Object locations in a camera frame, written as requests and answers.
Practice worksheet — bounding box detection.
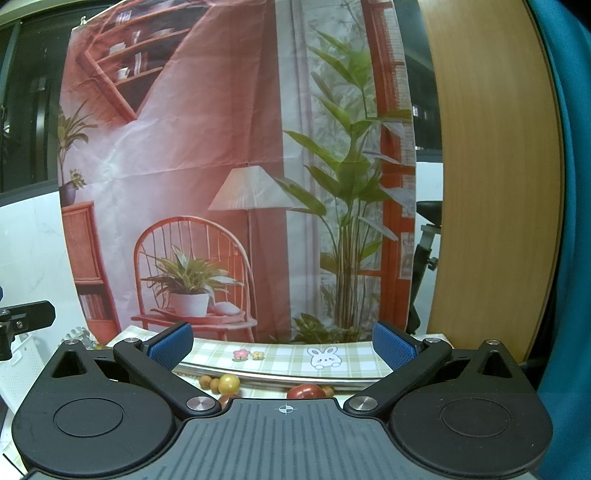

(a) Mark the brown longan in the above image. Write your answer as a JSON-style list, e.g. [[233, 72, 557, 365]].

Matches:
[[199, 375, 212, 389], [209, 378, 219, 395]]

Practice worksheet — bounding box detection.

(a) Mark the large dark red apple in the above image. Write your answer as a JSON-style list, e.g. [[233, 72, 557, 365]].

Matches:
[[287, 384, 326, 400]]

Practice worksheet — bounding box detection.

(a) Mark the white appliance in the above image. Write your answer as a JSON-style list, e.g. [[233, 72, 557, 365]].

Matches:
[[0, 333, 59, 414]]

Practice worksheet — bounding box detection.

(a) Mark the checkered bunny tablecloth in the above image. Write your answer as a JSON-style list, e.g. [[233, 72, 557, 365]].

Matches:
[[0, 324, 452, 476]]

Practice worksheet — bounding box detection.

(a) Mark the yellow-green plum by pole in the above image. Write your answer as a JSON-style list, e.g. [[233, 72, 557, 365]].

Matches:
[[217, 374, 240, 395]]

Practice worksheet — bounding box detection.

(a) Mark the black exercise bike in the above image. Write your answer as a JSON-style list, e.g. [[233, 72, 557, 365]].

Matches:
[[406, 200, 443, 334]]

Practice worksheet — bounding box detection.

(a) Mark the silver gold metal pole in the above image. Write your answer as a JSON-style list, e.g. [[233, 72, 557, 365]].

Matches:
[[173, 362, 381, 390]]

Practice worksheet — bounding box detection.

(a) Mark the wooden headboard panel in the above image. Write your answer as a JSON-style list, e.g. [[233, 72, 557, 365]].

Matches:
[[420, 1, 564, 360]]

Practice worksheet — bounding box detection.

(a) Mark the teal curtain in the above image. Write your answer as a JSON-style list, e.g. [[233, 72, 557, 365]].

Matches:
[[531, 1, 590, 479]]

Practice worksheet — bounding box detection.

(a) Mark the printed room backdrop cloth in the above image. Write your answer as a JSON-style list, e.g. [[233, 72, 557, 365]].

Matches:
[[58, 1, 416, 343]]

